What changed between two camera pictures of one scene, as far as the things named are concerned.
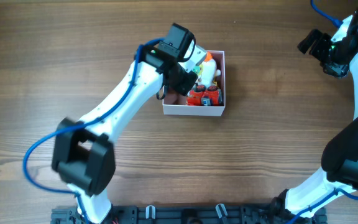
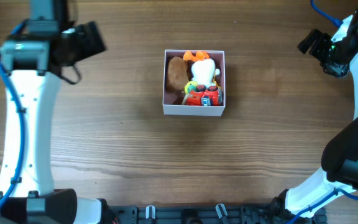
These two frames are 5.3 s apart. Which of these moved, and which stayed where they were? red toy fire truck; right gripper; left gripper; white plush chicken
Moved: left gripper
Stayed: right gripper; red toy fire truck; white plush chicken
